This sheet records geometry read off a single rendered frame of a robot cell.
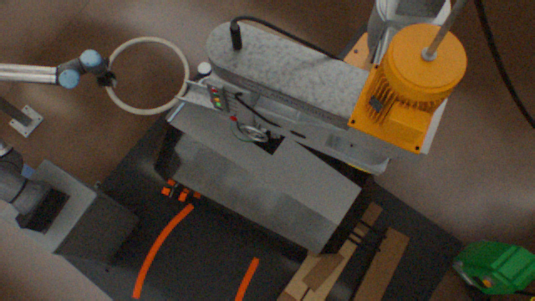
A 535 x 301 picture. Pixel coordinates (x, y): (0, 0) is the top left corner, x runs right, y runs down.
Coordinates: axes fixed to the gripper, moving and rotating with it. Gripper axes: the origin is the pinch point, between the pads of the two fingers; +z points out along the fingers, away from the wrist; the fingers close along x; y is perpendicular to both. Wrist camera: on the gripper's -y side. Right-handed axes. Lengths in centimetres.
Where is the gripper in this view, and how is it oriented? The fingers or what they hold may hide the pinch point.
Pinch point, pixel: (110, 82)
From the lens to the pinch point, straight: 286.6
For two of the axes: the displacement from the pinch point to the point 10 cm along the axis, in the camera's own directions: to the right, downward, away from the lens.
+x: 9.9, -1.0, 0.7
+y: 1.1, 9.6, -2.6
